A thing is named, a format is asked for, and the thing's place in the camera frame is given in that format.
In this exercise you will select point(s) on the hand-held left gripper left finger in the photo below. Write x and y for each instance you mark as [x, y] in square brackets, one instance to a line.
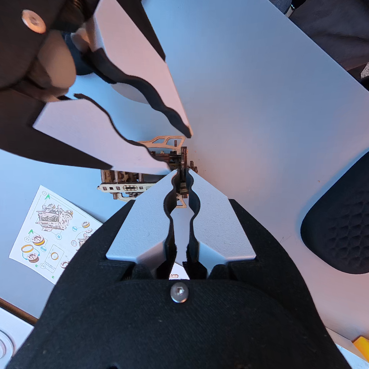
[138, 230]

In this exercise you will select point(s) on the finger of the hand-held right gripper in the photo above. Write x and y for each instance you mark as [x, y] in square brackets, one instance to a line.
[86, 135]
[135, 57]

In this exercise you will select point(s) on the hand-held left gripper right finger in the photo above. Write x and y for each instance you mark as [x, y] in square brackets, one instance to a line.
[222, 230]

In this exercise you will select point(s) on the person's clothed torso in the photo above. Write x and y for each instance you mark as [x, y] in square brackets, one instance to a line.
[340, 34]

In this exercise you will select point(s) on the white instruction booklet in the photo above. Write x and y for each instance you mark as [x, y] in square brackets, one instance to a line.
[43, 219]

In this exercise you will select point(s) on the black honeycomb cushion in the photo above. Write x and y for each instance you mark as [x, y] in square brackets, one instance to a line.
[340, 224]

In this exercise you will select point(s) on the white cardboard box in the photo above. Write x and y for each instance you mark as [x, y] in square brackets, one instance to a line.
[343, 346]

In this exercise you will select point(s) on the brown wooden divider strip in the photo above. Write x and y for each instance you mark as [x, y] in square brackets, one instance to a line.
[17, 310]

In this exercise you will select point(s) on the white plastic board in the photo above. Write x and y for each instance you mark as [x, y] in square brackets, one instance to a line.
[17, 328]

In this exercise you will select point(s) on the person's right hand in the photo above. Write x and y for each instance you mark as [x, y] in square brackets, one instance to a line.
[57, 63]

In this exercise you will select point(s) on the wooden mechanical model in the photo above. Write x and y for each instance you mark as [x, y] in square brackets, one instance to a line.
[129, 188]

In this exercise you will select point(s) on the yellow box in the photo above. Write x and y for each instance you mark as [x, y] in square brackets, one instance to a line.
[361, 344]

